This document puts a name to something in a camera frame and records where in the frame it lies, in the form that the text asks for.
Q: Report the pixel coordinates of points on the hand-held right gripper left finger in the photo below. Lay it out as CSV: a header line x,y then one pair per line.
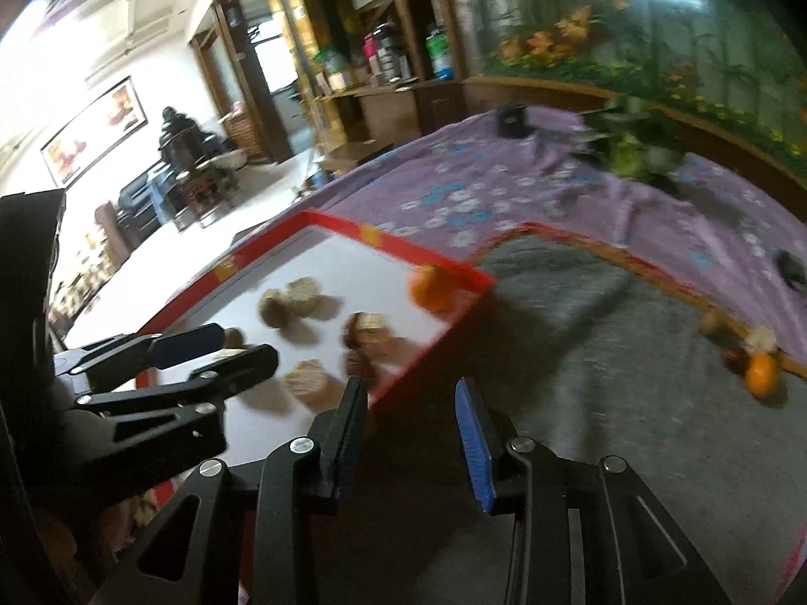
x,y
345,447

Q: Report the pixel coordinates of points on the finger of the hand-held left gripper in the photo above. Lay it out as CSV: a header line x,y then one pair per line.
x,y
252,362
189,343

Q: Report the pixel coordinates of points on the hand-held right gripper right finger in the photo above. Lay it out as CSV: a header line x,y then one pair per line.
x,y
476,447

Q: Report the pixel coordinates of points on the red shallow box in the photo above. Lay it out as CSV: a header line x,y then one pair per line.
x,y
328,258

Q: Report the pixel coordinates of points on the large orange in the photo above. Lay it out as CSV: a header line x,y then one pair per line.
x,y
432,287

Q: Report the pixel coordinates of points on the grey blanket with red border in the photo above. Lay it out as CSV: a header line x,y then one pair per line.
x,y
599,422

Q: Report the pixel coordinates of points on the dark sofa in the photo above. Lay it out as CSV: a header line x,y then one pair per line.
x,y
142,201

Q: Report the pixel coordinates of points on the purple floral bedsheet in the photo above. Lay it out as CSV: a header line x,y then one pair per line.
x,y
504,170

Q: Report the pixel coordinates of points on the wooden side shelf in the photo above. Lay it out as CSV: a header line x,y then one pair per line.
x,y
391,113

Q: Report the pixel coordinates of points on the small orange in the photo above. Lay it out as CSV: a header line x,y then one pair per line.
x,y
761,374

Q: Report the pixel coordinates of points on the green bag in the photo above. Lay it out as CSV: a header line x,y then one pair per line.
x,y
331,60

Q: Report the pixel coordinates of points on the black cup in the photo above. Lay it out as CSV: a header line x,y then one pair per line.
x,y
512,121

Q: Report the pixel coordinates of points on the pink bottle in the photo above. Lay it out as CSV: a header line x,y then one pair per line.
x,y
369,55

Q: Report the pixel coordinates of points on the black thermos jug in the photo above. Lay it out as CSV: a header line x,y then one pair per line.
x,y
391,53

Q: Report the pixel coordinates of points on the green bok choy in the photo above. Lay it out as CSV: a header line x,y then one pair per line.
x,y
630,145

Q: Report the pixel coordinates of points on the green and blue jar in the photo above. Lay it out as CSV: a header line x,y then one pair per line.
x,y
439,53

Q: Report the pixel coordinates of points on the black small device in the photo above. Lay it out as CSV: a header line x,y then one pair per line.
x,y
793,270

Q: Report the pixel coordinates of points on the framed wall picture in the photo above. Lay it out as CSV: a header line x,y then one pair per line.
x,y
94,129

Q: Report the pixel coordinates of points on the wooden door frame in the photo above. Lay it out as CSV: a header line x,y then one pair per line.
x,y
214,75

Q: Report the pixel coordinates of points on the floral glass wall panel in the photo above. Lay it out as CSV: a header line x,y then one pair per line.
x,y
630,25

